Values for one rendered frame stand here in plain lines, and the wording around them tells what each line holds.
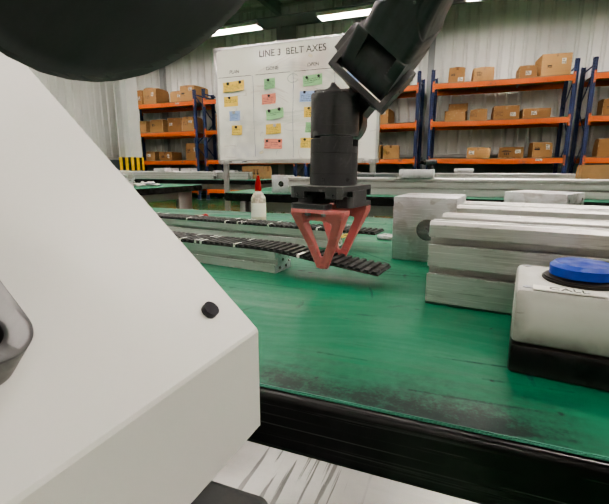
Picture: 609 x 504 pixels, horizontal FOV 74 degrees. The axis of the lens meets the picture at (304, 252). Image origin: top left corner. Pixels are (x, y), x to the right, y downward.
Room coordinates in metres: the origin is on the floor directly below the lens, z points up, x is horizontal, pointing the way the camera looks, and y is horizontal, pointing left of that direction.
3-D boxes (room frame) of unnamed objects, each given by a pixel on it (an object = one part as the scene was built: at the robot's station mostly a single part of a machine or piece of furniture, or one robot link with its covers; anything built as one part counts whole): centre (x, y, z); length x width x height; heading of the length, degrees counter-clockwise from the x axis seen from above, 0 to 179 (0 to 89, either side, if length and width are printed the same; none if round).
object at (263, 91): (3.67, 0.09, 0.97); 1.50 x 0.50 x 1.95; 69
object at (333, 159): (0.50, -0.04, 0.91); 0.10 x 0.07 x 0.07; 152
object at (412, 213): (0.62, -0.19, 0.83); 0.12 x 0.09 x 0.10; 152
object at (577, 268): (0.27, -0.19, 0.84); 0.04 x 0.04 x 0.02
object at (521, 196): (0.72, -0.42, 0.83); 0.11 x 0.10 x 0.10; 131
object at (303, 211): (0.49, -0.03, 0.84); 0.07 x 0.07 x 0.09; 62
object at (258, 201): (1.02, 0.11, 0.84); 0.04 x 0.04 x 0.12
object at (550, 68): (9.45, -4.26, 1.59); 2.83 x 0.98 x 3.17; 69
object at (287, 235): (0.93, 0.36, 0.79); 0.96 x 0.04 x 0.03; 62
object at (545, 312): (0.28, -0.20, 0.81); 0.10 x 0.08 x 0.06; 152
